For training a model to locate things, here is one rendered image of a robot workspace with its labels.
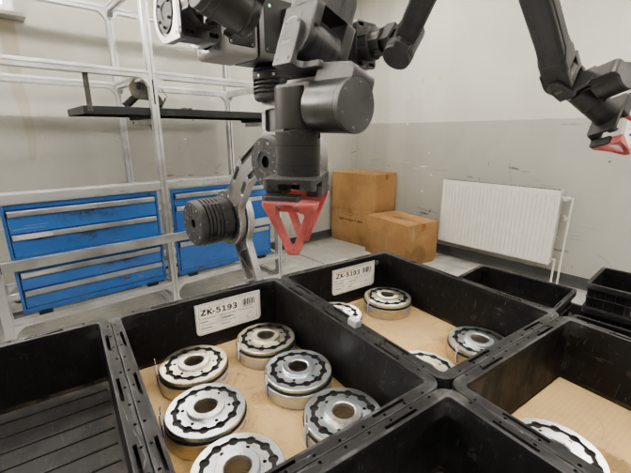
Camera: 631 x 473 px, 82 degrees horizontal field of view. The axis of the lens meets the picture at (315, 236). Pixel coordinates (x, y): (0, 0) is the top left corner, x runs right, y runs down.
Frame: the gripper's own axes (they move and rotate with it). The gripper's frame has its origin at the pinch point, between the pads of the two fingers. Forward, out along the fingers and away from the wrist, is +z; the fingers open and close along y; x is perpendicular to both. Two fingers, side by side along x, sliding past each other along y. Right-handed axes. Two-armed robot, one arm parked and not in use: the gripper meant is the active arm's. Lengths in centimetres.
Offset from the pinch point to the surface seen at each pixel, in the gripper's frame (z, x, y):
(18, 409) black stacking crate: 23.7, 38.1, -12.3
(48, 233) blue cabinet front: 38, 154, 103
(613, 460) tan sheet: 22.9, -40.0, -6.3
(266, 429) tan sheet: 23.3, 2.4, -9.4
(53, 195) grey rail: 19, 150, 106
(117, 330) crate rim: 13.6, 25.8, -5.5
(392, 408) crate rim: 13.0, -13.3, -14.2
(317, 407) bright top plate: 20.3, -4.2, -7.6
